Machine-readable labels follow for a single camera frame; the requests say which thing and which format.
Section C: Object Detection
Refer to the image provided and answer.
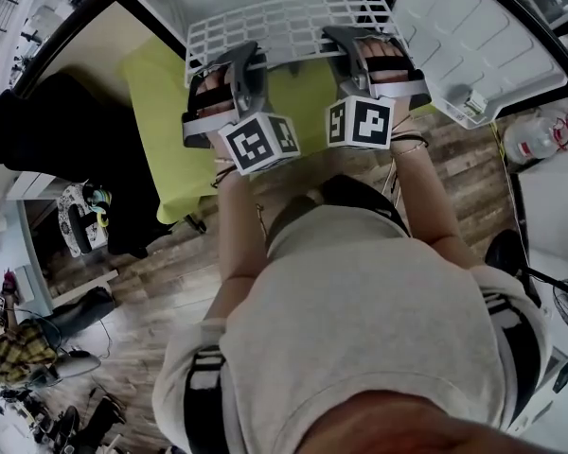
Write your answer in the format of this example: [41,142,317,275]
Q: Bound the large clear water bottle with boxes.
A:
[503,103,568,166]

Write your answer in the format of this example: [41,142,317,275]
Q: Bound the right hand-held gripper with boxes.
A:
[321,25,431,149]

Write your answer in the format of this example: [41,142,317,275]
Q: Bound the green tablecloth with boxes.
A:
[117,30,439,226]

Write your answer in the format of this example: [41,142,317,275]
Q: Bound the white cable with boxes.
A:
[381,158,401,202]

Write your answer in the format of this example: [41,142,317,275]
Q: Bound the light blue desk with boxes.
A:
[0,201,119,311]

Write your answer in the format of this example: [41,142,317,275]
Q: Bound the teal yellow toy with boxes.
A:
[82,184,114,229]

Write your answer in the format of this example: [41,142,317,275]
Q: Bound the person's beige shirt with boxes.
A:
[151,203,553,454]

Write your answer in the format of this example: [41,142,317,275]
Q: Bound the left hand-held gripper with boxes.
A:
[181,41,303,177]

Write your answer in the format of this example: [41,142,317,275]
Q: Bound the person's black trousers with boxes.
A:
[264,173,411,250]

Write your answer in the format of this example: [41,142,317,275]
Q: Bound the white wire rack shelf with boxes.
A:
[184,0,411,89]

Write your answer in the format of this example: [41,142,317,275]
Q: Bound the black cord bracelet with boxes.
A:
[211,166,236,188]

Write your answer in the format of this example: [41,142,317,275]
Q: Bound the white box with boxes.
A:
[13,265,42,302]

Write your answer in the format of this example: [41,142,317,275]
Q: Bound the person's right forearm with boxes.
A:
[390,111,484,267]

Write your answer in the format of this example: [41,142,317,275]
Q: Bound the person's left forearm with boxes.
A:
[203,147,278,323]

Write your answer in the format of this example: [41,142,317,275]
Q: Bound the black draped cloth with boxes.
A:
[0,71,165,259]

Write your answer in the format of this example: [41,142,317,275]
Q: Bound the person's right hand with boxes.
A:
[357,34,417,85]

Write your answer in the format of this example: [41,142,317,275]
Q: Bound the black wrist band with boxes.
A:
[390,130,430,148]

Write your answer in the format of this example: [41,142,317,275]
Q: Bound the person's face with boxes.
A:
[297,389,507,454]

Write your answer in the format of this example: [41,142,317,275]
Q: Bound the person's left hand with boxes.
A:
[193,67,239,121]

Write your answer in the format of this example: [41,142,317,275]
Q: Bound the white side table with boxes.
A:
[4,170,84,202]

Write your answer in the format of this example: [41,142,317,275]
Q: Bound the white black floral bag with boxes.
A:
[56,182,110,257]

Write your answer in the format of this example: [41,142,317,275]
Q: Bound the black standing fan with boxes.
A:
[484,228,568,347]

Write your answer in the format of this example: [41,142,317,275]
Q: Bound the black white shoulder harness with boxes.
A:
[182,290,543,454]

